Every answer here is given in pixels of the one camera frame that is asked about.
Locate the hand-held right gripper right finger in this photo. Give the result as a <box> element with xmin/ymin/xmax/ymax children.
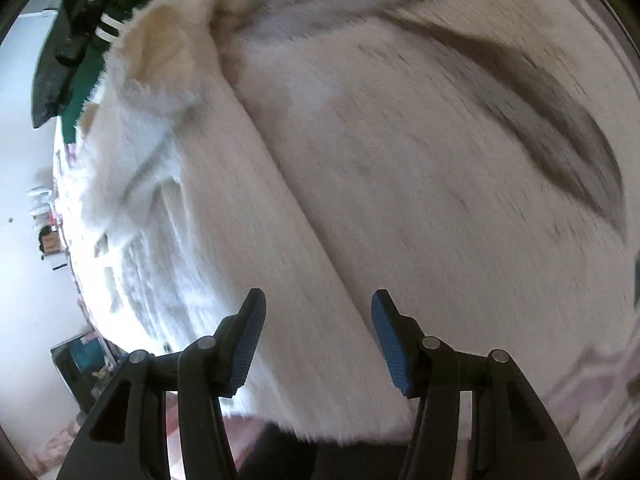
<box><xmin>371</xmin><ymin>289</ymin><xmax>581</xmax><ymax>480</ymax></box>

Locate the white fluffy sweater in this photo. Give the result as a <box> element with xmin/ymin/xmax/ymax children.
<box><xmin>75</xmin><ymin>0</ymin><xmax>632</xmax><ymax>447</ymax></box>

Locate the green garment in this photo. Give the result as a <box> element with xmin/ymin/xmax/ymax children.
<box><xmin>61</xmin><ymin>42</ymin><xmax>108</xmax><ymax>144</ymax></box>

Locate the black white striped garment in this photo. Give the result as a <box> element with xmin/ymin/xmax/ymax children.
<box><xmin>94</xmin><ymin>0</ymin><xmax>166</xmax><ymax>45</ymax></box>

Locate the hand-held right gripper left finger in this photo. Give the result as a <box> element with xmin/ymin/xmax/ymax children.
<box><xmin>56</xmin><ymin>288</ymin><xmax>267</xmax><ymax>480</ymax></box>

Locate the small brown box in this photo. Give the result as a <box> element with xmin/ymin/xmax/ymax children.
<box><xmin>39</xmin><ymin>226</ymin><xmax>63</xmax><ymax>260</ymax></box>

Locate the pink patterned blanket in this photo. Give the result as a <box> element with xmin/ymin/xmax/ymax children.
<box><xmin>30</xmin><ymin>140</ymin><xmax>638</xmax><ymax>476</ymax></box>

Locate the black jacket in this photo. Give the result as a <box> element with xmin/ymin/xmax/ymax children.
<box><xmin>31</xmin><ymin>0</ymin><xmax>101</xmax><ymax>129</ymax></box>

